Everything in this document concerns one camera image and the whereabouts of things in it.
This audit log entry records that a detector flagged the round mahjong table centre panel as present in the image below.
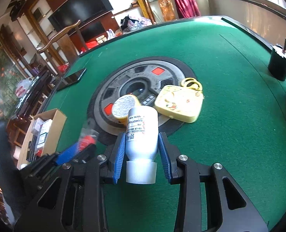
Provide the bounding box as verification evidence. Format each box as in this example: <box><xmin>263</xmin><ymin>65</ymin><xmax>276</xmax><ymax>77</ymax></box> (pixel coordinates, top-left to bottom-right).
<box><xmin>87</xmin><ymin>56</ymin><xmax>197</xmax><ymax>145</ymax></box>

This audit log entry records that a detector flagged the pile of clothes bags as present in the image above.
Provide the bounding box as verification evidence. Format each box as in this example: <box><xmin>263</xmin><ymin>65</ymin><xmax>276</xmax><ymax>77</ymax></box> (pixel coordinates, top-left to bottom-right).
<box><xmin>120</xmin><ymin>16</ymin><xmax>152</xmax><ymax>33</ymax></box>

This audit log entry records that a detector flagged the cream cartoon case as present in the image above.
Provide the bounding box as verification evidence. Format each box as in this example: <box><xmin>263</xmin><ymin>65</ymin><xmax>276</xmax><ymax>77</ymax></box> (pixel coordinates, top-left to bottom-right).
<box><xmin>154</xmin><ymin>85</ymin><xmax>204</xmax><ymax>123</ymax></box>

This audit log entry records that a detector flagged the white red plastic bag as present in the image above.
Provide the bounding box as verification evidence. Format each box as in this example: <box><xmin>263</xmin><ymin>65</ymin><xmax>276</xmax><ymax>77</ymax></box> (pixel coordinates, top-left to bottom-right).
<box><xmin>15</xmin><ymin>78</ymin><xmax>32</xmax><ymax>98</ymax></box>

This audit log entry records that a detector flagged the wooden chair near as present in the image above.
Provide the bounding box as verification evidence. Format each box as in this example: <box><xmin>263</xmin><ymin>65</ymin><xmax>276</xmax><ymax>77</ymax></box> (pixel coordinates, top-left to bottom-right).
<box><xmin>36</xmin><ymin>20</ymin><xmax>88</xmax><ymax>65</ymax></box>

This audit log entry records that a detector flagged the clear tube red label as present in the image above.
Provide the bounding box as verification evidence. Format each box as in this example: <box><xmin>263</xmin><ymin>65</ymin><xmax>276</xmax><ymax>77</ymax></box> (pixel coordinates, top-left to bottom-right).
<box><xmin>76</xmin><ymin>118</ymin><xmax>99</xmax><ymax>154</ymax></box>

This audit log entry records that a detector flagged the white blue medicine box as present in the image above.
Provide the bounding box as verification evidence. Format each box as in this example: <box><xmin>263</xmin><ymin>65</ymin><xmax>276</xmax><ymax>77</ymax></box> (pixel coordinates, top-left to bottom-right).
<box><xmin>40</xmin><ymin>119</ymin><xmax>53</xmax><ymax>135</ymax></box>

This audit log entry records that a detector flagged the black smartphone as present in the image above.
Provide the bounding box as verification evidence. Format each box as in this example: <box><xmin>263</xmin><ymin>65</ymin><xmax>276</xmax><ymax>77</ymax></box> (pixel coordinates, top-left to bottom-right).
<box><xmin>57</xmin><ymin>68</ymin><xmax>86</xmax><ymax>91</ymax></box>

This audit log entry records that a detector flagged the wooden chair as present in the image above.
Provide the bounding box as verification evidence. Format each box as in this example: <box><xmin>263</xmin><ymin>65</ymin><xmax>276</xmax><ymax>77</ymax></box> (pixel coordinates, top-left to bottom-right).
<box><xmin>36</xmin><ymin>20</ymin><xmax>88</xmax><ymax>65</ymax></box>
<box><xmin>144</xmin><ymin>0</ymin><xmax>179</xmax><ymax>25</ymax></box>

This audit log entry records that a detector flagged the white cube box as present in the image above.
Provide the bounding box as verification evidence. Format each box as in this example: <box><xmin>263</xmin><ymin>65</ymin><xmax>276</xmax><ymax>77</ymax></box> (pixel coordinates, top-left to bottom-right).
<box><xmin>31</xmin><ymin>118</ymin><xmax>44</xmax><ymax>136</ymax></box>

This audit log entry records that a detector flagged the black glass side table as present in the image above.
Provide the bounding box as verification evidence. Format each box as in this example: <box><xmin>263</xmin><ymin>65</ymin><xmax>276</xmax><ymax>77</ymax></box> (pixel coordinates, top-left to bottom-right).
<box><xmin>14</xmin><ymin>70</ymin><xmax>52</xmax><ymax>120</ymax></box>

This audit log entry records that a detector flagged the red cloth on chair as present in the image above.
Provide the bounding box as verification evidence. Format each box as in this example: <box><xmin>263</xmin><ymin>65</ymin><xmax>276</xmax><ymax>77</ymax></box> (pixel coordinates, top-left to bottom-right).
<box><xmin>174</xmin><ymin>0</ymin><xmax>201</xmax><ymax>19</ymax></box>

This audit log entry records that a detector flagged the white red long box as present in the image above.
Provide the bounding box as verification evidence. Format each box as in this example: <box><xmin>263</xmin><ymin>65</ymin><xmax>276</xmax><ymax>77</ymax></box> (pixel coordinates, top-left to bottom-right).
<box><xmin>35</xmin><ymin>133</ymin><xmax>48</xmax><ymax>154</ymax></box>

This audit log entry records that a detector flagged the cardboard tray box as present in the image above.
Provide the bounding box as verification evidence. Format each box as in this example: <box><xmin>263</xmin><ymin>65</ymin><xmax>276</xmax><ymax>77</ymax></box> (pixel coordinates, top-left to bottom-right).
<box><xmin>17</xmin><ymin>108</ymin><xmax>67</xmax><ymax>169</ymax></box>

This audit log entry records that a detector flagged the wooden chair far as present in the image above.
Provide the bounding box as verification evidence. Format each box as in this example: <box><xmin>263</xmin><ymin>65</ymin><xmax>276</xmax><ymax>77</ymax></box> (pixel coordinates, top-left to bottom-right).
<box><xmin>144</xmin><ymin>0</ymin><xmax>179</xmax><ymax>25</ymax></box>

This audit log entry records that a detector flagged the black cylinder motor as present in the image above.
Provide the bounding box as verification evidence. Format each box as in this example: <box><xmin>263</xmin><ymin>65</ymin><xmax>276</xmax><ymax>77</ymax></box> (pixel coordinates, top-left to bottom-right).
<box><xmin>268</xmin><ymin>39</ymin><xmax>286</xmax><ymax>81</ymax></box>

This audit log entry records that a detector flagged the black television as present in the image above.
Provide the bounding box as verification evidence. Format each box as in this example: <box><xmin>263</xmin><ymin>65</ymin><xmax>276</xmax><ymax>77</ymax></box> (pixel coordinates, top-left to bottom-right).
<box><xmin>47</xmin><ymin>0</ymin><xmax>113</xmax><ymax>31</ymax></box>

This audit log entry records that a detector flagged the floral wall painting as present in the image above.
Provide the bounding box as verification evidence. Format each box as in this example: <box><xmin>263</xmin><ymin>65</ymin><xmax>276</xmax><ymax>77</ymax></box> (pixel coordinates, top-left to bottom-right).
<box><xmin>0</xmin><ymin>43</ymin><xmax>24</xmax><ymax>119</ymax></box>

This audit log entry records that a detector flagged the yellow ring keychain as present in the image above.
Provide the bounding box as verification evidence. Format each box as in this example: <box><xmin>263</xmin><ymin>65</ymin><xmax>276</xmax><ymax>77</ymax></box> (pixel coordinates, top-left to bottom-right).
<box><xmin>181</xmin><ymin>78</ymin><xmax>203</xmax><ymax>95</ymax></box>

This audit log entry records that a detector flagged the yellow round tin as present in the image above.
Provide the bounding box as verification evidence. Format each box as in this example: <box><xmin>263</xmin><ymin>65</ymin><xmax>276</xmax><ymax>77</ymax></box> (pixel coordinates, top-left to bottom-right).
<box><xmin>111</xmin><ymin>94</ymin><xmax>141</xmax><ymax>126</ymax></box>

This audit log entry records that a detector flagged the small white pill bottle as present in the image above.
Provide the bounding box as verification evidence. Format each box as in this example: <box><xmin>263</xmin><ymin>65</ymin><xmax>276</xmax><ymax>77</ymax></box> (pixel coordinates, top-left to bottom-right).
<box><xmin>125</xmin><ymin>106</ymin><xmax>159</xmax><ymax>184</ymax></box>

